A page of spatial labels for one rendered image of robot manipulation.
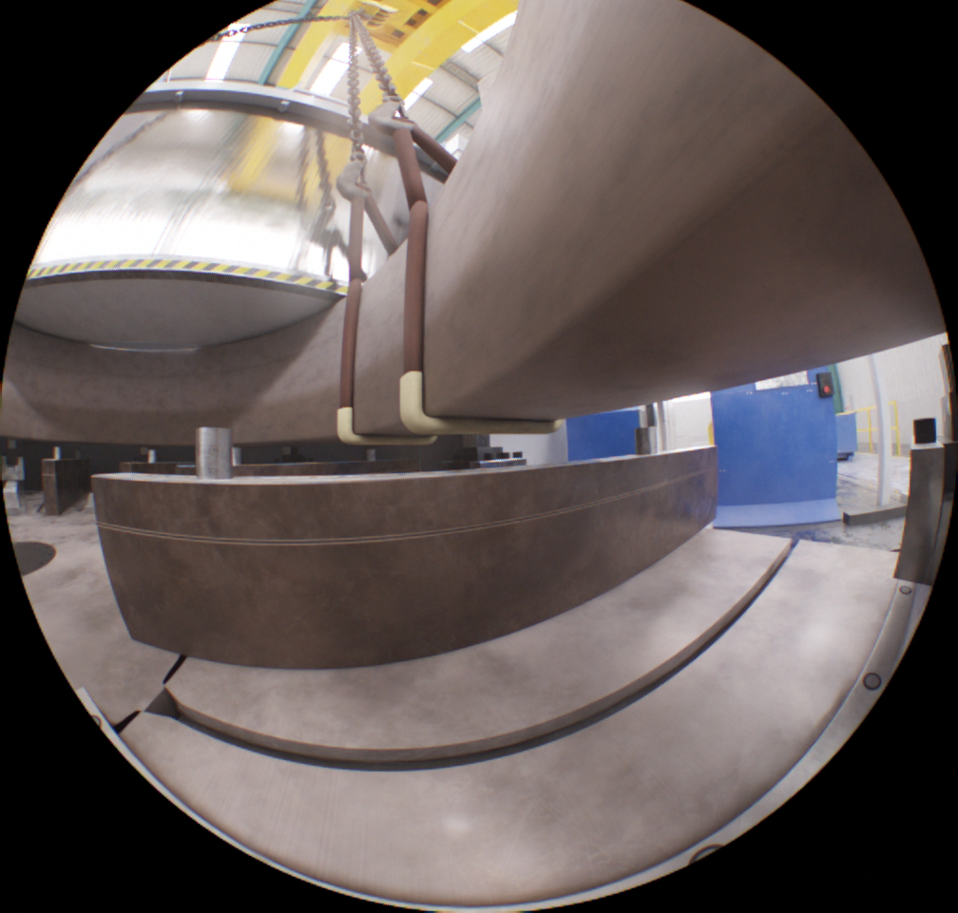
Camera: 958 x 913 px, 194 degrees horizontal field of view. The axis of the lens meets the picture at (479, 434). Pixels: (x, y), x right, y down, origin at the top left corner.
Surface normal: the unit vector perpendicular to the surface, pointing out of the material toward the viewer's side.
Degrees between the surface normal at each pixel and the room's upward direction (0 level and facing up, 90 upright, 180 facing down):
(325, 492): 90
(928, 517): 90
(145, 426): 90
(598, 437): 90
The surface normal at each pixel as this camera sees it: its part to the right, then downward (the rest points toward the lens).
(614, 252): -0.98, 0.03
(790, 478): -0.71, -0.01
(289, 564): 0.42, -0.07
